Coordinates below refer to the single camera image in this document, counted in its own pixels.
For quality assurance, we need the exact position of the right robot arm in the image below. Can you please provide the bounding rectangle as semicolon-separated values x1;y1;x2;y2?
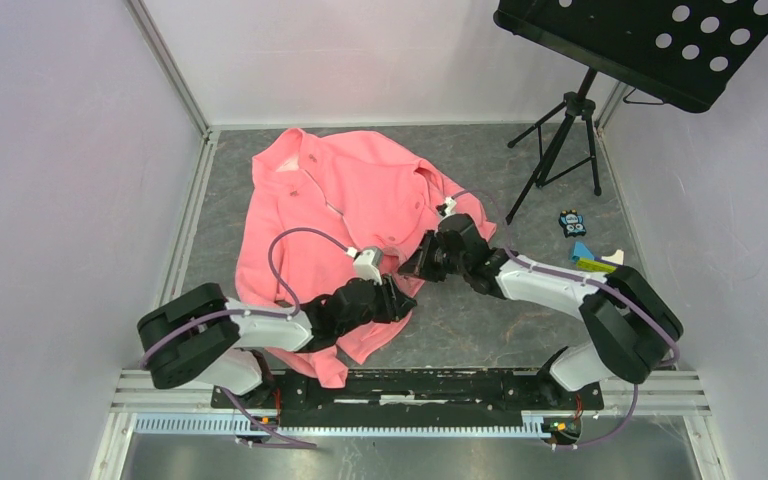
399;214;683;408

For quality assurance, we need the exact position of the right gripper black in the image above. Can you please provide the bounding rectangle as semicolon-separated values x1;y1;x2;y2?
398;229;468;282

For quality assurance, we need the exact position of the black music stand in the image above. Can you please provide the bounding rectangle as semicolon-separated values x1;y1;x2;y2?
493;0;768;221

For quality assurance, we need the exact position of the small black blue toy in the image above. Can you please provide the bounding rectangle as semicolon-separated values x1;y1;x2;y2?
558;209;587;238

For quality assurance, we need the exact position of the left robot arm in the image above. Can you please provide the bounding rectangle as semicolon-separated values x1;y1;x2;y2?
137;275;417;408

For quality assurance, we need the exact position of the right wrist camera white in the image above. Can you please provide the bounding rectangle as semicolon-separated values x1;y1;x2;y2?
435;197;457;219

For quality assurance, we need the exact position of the blue yellow small object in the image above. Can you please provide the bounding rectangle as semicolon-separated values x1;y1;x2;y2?
569;241;620;273

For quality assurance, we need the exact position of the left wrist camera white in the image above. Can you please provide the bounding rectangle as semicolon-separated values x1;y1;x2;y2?
346;247;383;285

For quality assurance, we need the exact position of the pink zip-up jacket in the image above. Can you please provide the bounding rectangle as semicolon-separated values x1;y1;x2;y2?
234;128;498;390

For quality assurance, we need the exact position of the white slotted cable duct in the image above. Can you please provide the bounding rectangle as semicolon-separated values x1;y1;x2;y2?
133;413;548;439

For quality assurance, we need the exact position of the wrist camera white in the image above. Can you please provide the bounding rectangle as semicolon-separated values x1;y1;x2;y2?
346;247;383;285
435;197;457;219

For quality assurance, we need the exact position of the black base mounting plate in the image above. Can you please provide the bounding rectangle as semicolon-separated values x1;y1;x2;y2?
237;368;604;428

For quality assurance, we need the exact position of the white object behind arm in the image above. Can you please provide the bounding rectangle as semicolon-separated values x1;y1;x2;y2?
599;249;625;265

